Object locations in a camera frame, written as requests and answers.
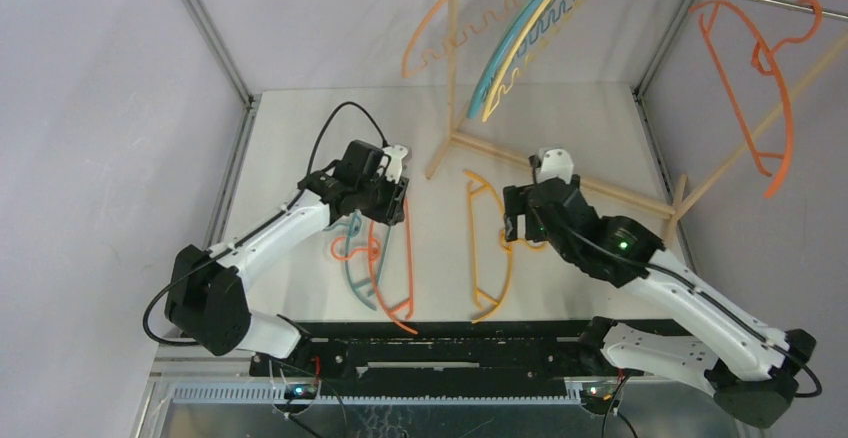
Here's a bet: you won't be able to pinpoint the yellow-orange plastic hanger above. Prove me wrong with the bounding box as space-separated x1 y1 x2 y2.
463 169 548 325

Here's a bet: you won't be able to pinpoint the pale yellow wavy hanger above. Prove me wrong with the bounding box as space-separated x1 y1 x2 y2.
480 0 593 124

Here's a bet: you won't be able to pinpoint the orange plastic hanger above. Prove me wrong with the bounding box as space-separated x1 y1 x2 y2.
688 0 824 200
328 215 419 336

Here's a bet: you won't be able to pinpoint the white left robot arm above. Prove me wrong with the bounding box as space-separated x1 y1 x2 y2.
160 140 409 375

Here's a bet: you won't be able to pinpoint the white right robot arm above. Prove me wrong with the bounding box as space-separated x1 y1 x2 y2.
503 176 817 429

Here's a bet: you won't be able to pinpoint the teal plastic hanger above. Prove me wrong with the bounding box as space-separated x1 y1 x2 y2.
322 212 381 311

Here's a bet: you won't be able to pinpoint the peach wavy hanger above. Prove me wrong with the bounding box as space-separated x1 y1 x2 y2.
400 0 591 81

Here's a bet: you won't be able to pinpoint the right circuit board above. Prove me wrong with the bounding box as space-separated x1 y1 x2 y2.
580 383 619 416

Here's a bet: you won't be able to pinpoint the circuit board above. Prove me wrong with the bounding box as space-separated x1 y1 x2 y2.
580 383 619 416
282 382 322 404

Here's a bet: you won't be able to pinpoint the left circuit board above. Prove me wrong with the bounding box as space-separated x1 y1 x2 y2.
282 382 322 404

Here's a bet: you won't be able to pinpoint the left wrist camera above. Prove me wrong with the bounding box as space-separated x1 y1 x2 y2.
378 144 410 183

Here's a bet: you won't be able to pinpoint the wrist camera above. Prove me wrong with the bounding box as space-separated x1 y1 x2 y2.
533 148 574 183
378 144 410 183

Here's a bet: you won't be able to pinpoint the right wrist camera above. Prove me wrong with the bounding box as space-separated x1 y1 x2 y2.
533 148 574 183

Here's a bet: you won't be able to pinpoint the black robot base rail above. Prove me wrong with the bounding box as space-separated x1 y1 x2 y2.
248 317 690 400

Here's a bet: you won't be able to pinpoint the wooden clothes rack frame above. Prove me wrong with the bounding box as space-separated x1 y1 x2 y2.
423 0 848 251

